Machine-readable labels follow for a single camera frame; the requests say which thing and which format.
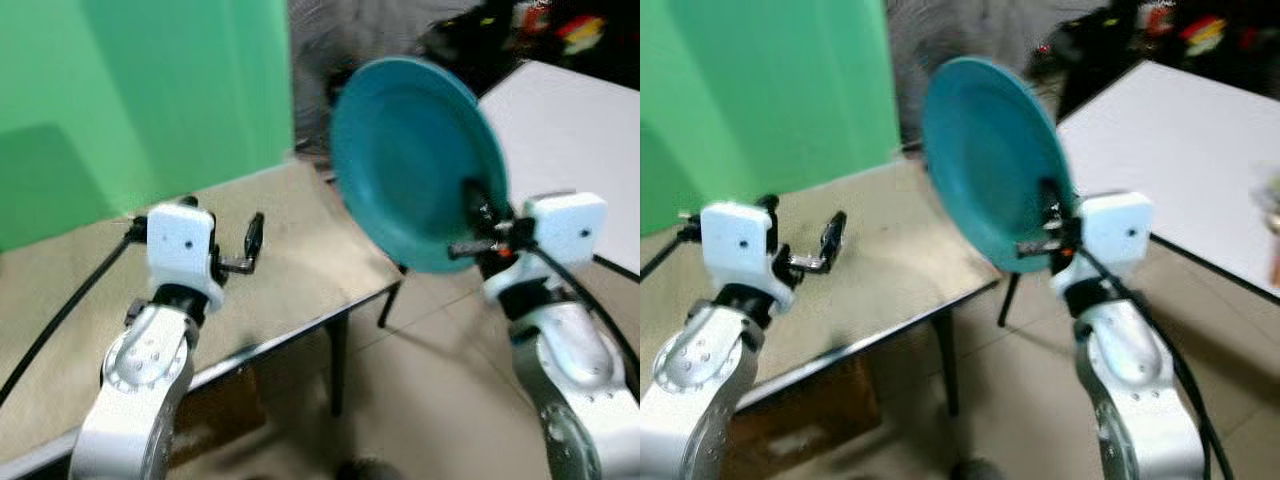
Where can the beige top table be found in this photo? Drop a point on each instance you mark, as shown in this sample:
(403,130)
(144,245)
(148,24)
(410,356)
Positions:
(280,260)
(880,250)

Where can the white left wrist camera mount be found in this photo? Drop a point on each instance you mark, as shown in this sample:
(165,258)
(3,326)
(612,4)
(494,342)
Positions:
(180,245)
(735,245)

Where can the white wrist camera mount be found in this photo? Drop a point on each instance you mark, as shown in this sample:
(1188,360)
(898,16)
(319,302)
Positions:
(180,245)
(1115,235)
(735,245)
(565,230)

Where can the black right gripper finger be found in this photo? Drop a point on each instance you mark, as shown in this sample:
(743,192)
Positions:
(477,205)
(1051,205)

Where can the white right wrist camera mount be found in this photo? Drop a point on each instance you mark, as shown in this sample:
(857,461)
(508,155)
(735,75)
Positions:
(1115,235)
(565,230)

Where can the brown box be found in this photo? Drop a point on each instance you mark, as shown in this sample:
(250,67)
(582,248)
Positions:
(215,410)
(800,420)

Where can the red and yellow item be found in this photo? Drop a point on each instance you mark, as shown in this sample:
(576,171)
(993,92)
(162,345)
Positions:
(1202,34)
(582,34)

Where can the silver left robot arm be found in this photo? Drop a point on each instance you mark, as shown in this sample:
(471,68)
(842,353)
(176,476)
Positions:
(140,370)
(700,370)

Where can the green backdrop screen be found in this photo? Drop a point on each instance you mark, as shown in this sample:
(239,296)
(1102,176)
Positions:
(760,100)
(150,100)

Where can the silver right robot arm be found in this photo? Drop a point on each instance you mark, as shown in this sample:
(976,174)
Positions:
(570,370)
(1130,380)

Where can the white top table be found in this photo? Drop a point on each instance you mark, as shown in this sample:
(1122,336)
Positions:
(1180,150)
(570,140)

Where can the teal round plate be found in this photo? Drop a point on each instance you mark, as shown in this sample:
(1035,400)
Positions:
(990,160)
(410,160)

